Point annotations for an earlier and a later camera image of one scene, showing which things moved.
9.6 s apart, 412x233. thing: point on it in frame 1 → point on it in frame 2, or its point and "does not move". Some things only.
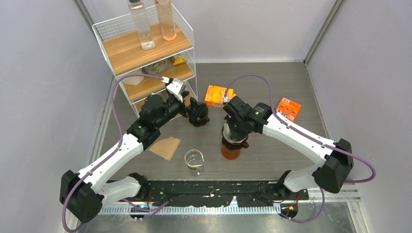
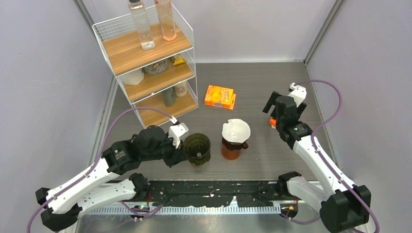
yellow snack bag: (177, 59) does not move
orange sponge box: (214, 95) does not move
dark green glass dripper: (200, 117) → (197, 146)
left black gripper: (183, 112) → (178, 156)
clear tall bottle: (143, 25) does not move
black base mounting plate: (248, 193) does not move
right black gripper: (236, 135) → (272, 101)
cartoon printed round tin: (156, 69) does not move
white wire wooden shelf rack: (173, 59) does not move
